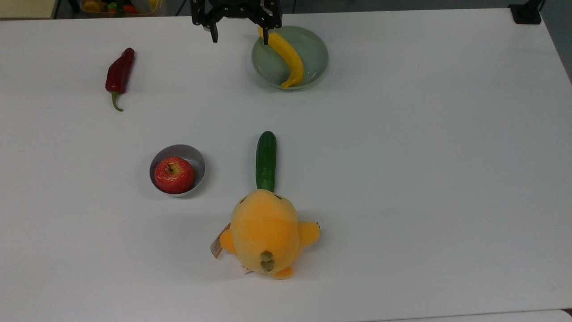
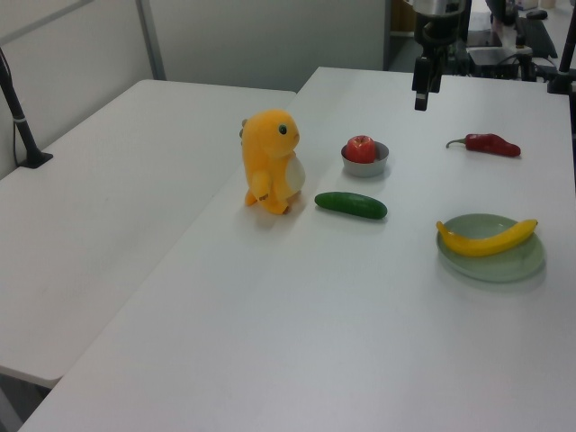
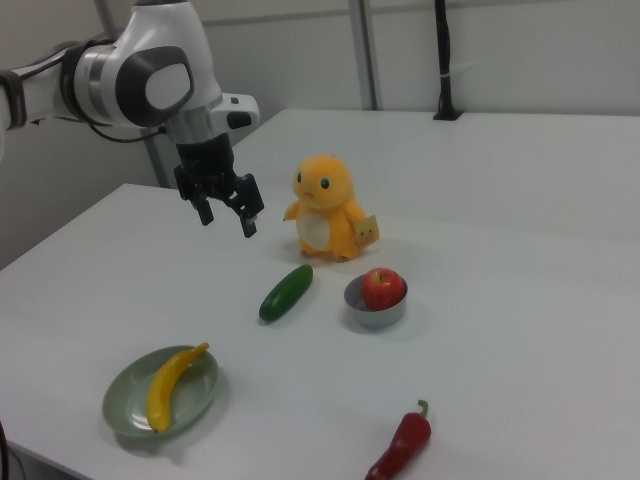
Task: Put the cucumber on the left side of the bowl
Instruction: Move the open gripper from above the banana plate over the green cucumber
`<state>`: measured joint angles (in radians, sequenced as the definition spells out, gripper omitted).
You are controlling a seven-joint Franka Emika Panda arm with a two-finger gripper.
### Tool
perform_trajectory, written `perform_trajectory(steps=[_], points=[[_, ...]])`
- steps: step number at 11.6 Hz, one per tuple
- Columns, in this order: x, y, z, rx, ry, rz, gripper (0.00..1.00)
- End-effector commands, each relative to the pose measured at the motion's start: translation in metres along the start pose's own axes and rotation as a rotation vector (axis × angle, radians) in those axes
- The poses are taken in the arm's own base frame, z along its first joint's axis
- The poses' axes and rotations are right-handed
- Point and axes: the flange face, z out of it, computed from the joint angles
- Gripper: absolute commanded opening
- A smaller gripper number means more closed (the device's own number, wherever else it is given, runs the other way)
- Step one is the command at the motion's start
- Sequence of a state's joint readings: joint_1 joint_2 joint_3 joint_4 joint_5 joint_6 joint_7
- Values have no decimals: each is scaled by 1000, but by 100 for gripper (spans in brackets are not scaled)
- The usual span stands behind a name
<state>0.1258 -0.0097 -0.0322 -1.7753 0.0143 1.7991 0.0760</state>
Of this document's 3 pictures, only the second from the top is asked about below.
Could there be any yellow banana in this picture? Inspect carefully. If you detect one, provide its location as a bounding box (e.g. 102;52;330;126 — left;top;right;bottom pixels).
436;218;539;258

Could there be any green cucumber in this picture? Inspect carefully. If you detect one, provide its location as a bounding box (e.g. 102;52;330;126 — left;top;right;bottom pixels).
313;191;388;221

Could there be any black keyboard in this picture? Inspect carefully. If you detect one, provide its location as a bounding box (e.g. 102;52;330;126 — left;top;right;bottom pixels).
514;15;560;59

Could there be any grey bowl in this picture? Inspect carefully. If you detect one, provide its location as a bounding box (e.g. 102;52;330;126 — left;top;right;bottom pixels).
340;140;391;179

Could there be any red chili pepper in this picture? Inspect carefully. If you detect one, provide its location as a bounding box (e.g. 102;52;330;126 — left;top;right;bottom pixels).
445;132;522;158

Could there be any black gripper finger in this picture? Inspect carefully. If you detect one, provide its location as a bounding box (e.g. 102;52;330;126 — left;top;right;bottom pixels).
428;51;444;95
412;55;430;112

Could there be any black clamp camera stand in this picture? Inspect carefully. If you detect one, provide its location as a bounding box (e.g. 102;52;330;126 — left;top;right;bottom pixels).
545;0;576;95

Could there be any brown cardboard box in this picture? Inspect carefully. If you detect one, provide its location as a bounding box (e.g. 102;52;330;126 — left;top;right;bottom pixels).
390;0;418;36

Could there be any grey partition post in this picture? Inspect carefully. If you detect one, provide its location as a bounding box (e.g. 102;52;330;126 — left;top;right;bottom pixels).
134;0;168;82

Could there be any black camera stand with base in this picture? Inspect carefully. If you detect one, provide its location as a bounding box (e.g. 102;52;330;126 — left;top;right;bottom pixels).
0;44;54;170

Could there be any pale green plate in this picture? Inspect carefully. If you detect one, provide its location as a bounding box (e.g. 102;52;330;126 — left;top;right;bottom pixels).
436;213;547;284

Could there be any red apple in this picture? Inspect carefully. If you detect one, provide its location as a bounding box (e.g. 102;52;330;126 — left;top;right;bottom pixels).
345;134;377;164

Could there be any orange plush dinosaur toy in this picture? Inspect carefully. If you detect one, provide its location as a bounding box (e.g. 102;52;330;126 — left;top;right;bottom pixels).
238;108;308;215

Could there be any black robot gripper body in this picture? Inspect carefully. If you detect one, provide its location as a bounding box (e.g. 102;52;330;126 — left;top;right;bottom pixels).
415;12;472;60

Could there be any black electronics box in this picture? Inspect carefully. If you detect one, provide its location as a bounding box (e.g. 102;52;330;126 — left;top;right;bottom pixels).
466;44;519;78

